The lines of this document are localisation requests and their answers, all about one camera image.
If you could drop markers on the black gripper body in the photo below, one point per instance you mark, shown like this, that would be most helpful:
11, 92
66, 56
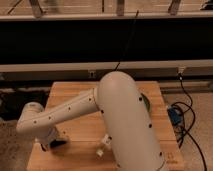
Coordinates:
57, 143

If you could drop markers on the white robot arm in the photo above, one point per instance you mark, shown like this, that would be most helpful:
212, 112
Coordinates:
127, 121

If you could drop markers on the wooden table block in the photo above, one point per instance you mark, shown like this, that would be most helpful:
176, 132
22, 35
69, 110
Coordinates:
85, 135

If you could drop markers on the small white block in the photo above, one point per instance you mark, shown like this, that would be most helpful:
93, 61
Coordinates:
106, 139
99, 152

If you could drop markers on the blue power adapter box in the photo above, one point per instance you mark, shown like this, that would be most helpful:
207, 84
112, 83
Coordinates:
174, 117

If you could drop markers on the thin black rod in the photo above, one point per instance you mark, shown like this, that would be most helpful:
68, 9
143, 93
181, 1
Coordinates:
130, 36

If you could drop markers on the white wall outlet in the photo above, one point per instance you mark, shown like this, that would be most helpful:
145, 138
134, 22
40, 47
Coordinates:
181, 70

